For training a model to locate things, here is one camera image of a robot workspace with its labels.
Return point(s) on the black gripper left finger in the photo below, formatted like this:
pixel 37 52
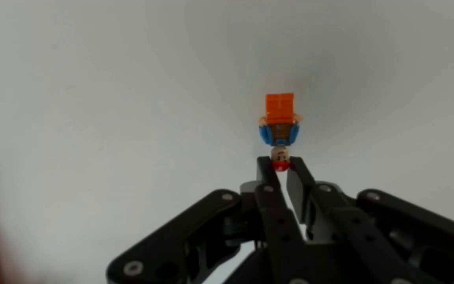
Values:
pixel 212 236

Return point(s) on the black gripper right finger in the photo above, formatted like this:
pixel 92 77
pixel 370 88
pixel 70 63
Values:
pixel 385 236

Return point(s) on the orange and blue sweet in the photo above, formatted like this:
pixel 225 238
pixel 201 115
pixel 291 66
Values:
pixel 280 112

